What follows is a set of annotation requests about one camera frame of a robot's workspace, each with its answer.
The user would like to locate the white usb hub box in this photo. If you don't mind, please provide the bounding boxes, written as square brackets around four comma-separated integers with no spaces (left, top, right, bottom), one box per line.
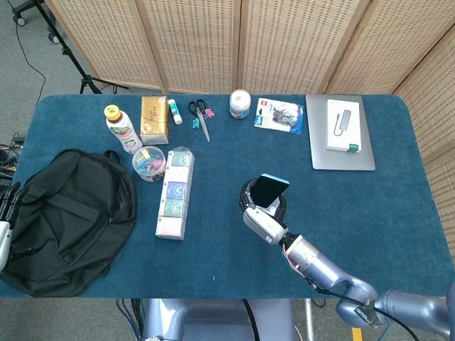
[326,99,363,153]

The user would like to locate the black tripod stand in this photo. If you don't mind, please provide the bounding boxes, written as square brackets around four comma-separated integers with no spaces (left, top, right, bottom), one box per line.
[33,0,129,95]

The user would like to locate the white table leg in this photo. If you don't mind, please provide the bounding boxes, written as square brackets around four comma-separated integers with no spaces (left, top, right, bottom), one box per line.
[304,298,316,341]

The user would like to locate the gold tissue box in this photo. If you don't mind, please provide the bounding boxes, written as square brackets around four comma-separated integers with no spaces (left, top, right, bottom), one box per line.
[139,95,170,146]

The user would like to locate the wrapped pocket tissue multipack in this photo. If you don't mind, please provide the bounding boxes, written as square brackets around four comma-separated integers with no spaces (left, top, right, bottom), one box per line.
[154,146,196,240]

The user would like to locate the blue cables under table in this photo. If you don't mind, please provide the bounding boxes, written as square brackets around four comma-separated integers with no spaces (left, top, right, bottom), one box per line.
[115,298,144,341]

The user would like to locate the jar with white lid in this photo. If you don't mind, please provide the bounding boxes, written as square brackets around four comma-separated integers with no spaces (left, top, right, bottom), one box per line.
[228,89,252,119]

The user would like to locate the clear tub of binder clips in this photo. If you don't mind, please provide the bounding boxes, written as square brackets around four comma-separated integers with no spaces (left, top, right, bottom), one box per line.
[132,145,167,183]

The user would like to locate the blue blister pack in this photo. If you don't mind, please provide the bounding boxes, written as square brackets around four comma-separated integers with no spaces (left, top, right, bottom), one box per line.
[254,97,305,135]

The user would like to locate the black backpack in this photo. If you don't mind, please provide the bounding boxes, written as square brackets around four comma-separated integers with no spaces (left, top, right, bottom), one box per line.
[0,148,138,298]

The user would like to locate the blue felt table cover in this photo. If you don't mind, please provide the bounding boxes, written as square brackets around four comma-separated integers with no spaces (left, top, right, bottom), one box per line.
[0,94,447,299]

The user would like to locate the woven folding screen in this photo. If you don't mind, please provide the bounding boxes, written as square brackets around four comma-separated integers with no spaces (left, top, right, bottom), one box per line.
[44,0,455,256]

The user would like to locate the cable bundle on floor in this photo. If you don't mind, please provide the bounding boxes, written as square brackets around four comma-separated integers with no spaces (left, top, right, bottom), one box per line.
[0,131,26,180]

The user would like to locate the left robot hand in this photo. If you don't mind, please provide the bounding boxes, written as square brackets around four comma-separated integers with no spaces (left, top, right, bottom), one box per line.
[0,183,22,273]

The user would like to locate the white glue stick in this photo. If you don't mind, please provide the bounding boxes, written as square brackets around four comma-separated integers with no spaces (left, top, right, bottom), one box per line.
[167,99,183,125]

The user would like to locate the grey closed laptop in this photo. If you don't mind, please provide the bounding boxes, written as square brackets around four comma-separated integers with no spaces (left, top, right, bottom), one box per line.
[305,94,377,172]

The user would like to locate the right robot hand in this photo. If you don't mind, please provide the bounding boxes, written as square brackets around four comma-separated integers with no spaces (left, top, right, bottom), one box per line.
[240,178,289,246]

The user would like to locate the drink bottle with yellow cap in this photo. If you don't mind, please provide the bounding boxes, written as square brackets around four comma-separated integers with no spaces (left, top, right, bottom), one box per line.
[104,104,144,155]

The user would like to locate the grey robot torso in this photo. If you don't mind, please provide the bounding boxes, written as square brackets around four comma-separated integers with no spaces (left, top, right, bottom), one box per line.
[141,298,298,341]

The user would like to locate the black floor cable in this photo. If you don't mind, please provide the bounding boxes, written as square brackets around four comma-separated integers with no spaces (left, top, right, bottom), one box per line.
[14,21,48,124]

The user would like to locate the black handled scissors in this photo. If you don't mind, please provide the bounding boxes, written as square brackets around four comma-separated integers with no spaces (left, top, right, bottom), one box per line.
[188,99,211,143]

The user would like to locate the black smartphone blue case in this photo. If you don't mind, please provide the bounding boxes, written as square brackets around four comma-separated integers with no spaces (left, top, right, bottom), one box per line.
[250,173,291,209]

